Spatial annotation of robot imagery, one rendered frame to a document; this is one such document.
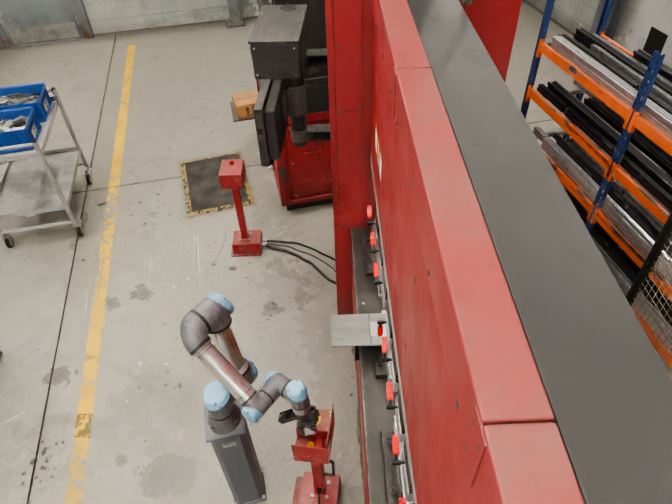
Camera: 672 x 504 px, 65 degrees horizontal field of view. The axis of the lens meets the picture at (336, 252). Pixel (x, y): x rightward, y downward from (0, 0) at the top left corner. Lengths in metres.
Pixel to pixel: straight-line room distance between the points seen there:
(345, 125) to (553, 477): 2.22
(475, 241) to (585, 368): 0.29
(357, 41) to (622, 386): 2.01
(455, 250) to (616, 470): 0.41
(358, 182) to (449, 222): 1.95
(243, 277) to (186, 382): 0.97
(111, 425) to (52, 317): 1.11
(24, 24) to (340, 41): 7.02
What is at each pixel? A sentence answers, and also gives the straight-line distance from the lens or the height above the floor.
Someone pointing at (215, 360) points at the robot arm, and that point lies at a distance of 2.06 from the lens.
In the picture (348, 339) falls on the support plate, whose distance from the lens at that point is 2.42.
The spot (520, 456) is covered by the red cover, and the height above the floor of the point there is 2.30.
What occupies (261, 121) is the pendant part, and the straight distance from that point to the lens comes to 2.89.
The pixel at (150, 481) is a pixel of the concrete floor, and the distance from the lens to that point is 3.38.
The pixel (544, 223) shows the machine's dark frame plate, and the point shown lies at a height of 2.30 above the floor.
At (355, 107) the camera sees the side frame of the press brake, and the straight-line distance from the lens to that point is 2.68.
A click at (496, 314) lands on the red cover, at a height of 2.30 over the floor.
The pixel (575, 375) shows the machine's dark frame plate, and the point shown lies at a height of 2.30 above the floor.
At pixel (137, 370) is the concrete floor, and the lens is 3.81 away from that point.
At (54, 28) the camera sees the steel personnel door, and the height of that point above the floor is 0.18.
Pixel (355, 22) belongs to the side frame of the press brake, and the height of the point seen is 2.08.
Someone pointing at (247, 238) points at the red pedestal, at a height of 0.13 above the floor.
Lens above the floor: 2.95
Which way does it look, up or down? 44 degrees down
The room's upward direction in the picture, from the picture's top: 2 degrees counter-clockwise
